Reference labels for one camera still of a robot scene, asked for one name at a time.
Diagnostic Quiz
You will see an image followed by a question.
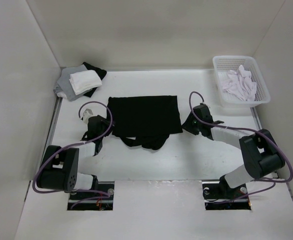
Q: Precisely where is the black tank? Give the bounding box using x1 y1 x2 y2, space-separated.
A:
107 95 183 151
82 62 107 98

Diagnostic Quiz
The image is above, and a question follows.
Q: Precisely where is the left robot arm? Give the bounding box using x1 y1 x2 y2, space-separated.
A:
32 115 114 194

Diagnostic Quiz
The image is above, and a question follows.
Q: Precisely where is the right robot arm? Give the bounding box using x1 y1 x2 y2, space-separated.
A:
182 103 285 200

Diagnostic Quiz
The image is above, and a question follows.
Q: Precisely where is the white tank top in basket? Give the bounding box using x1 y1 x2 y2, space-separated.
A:
220 65 257 102

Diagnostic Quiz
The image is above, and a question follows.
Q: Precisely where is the folded white tank top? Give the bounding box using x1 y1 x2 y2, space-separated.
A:
69 70 102 95

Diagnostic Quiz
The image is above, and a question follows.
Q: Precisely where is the folded grey tank top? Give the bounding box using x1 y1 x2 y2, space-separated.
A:
53 64 88 102

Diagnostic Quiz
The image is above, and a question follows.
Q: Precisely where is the folded black tank top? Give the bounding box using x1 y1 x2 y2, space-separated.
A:
82 62 107 98

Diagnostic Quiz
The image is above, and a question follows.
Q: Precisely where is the white plastic basket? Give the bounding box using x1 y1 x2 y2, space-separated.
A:
212 55 271 108

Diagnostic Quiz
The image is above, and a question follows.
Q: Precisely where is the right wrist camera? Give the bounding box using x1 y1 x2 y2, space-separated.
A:
200 102 210 109

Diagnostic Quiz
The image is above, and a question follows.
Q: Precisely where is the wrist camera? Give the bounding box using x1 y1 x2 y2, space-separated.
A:
200 102 210 109
80 108 94 125

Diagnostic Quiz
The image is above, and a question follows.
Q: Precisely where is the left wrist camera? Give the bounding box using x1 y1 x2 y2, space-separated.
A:
80 108 94 125

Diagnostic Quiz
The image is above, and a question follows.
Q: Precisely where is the right aluminium rail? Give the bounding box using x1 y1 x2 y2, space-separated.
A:
250 106 279 179

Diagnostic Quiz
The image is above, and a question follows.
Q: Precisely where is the aluminium rail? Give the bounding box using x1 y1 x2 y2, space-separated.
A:
250 106 279 179
35 97 63 175

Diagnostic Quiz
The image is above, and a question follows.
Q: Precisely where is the left aluminium rail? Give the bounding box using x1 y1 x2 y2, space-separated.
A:
35 97 63 175

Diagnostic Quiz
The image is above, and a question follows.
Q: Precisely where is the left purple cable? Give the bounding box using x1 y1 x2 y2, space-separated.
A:
33 100 115 210

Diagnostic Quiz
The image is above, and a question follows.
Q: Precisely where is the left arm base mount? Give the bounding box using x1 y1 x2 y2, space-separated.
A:
67 181 115 211

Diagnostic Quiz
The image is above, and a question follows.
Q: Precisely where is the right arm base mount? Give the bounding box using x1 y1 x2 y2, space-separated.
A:
201 180 251 211

